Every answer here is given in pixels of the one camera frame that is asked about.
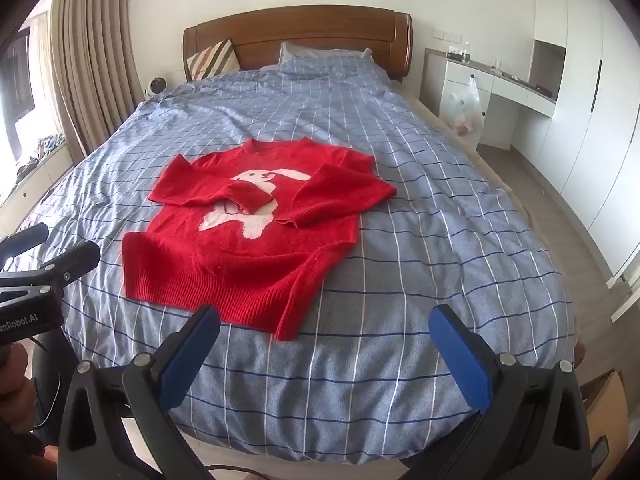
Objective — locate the striped pillow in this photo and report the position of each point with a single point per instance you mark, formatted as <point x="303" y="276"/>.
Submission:
<point x="212" y="60"/>

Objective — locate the grey pillow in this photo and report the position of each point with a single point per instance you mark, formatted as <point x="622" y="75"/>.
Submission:
<point x="300" y="51"/>

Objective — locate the white desk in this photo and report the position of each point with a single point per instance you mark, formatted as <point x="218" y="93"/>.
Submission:
<point x="505" y="92"/>

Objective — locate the person's left hand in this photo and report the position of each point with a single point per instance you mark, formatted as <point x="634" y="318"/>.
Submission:
<point x="12" y="375"/>

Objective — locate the cardboard box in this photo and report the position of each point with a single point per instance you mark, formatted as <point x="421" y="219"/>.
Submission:
<point x="607" y="400"/>

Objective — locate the clear plastic bag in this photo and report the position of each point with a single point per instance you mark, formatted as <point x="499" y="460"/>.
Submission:
<point x="462" y="105"/>

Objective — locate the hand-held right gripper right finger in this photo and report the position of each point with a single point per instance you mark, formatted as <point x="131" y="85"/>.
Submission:
<point x="457" y="355"/>

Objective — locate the red sweater with white animal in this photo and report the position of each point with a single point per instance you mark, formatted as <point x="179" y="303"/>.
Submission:
<point x="250" y="270"/>

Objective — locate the beige curtain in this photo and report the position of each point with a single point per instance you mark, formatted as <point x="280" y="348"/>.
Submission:
<point x="90" y="60"/>

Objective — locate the small white round device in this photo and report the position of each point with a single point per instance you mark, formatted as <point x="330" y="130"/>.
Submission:
<point x="156" y="86"/>

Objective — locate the dark framed window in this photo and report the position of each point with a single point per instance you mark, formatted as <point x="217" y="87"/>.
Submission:
<point x="15" y="85"/>

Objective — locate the clear plastic bottle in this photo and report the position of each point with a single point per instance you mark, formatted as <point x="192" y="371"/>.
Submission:
<point x="466" y="52"/>

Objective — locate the wooden bed headboard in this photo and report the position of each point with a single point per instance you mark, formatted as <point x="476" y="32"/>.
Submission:
<point x="310" y="30"/>

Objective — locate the white wardrobe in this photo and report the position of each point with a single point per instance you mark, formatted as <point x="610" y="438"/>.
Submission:
<point x="590" y="110"/>

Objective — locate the blue checked blanket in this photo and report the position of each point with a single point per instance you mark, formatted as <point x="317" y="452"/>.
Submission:
<point x="400" y="260"/>

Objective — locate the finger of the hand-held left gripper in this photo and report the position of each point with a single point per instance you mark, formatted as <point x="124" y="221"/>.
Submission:
<point x="75" y="260"/>
<point x="27" y="237"/>

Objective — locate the white wall switch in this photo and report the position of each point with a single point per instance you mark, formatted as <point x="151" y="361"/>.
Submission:
<point x="446" y="35"/>

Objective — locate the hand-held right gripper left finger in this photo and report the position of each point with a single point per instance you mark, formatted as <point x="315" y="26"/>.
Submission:
<point x="190" y="350"/>

